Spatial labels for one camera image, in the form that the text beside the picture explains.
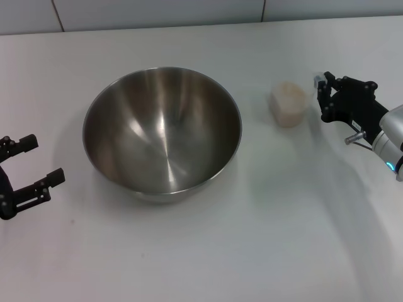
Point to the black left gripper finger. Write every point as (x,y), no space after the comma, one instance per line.
(55,177)
(28,143)

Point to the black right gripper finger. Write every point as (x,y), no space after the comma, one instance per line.
(332,81)
(322,94)

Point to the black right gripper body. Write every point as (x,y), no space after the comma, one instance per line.
(355,104)

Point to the clear plastic measuring cup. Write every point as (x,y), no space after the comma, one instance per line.
(288,107)

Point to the large stainless steel bowl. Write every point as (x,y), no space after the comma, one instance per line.
(160,132)

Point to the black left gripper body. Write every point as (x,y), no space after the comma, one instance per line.
(4,195)

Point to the white rice grains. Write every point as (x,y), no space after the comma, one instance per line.
(288,110)

